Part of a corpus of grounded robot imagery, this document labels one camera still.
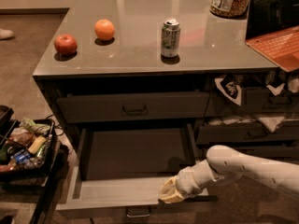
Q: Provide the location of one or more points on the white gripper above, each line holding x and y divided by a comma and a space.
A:
187, 181

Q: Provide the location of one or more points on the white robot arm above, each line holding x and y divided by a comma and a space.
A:
224, 164

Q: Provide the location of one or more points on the grey drawer cabinet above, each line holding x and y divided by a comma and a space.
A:
131, 62

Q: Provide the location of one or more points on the white crumpled bag in drawer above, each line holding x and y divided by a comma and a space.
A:
271, 120

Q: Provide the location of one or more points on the yellow snack in bin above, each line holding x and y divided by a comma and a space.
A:
36, 145

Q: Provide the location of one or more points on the black bin of snacks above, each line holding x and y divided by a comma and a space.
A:
27, 146

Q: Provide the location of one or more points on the blue packet in bin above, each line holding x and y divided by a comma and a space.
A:
21, 156

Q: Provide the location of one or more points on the green white soda can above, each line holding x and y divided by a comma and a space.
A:
170, 36

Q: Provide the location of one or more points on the green bag in bin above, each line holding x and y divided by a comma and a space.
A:
34, 127

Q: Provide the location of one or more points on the orange fruit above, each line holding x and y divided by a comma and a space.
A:
104, 29

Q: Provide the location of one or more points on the orange laptop keyboard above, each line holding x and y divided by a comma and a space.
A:
280, 47

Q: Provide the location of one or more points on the red apple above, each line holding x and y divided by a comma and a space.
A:
65, 44

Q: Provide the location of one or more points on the large snack jar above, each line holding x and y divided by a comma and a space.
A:
228, 8

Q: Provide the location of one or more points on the white shoe on floor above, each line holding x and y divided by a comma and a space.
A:
6, 34

